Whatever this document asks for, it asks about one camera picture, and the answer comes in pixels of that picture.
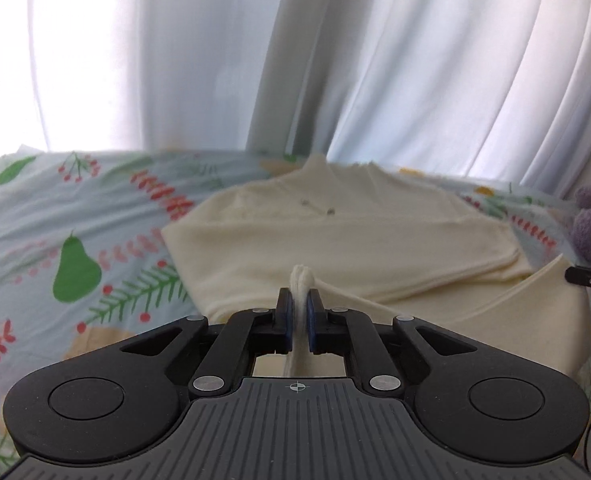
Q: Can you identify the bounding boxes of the cream knit sweater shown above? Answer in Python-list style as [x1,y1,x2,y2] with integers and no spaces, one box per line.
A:
[162,156,591,376]

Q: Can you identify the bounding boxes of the floral fruit print bedsheet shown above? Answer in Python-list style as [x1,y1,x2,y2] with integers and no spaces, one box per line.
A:
[0,152,591,476]

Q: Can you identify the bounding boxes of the white sheer curtain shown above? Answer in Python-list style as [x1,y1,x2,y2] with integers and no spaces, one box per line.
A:
[0,0,591,196]

